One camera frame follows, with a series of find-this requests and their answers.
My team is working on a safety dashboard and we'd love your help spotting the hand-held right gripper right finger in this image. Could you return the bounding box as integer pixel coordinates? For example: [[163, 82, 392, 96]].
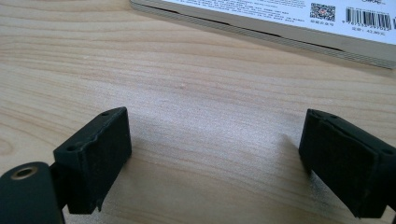
[[298, 108, 396, 219]]

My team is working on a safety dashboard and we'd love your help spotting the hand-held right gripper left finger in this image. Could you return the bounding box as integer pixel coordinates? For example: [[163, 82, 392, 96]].
[[52, 106, 133, 216]]

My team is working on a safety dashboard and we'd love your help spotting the white book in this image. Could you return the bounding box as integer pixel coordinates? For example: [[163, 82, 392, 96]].
[[129, 0, 396, 70]]

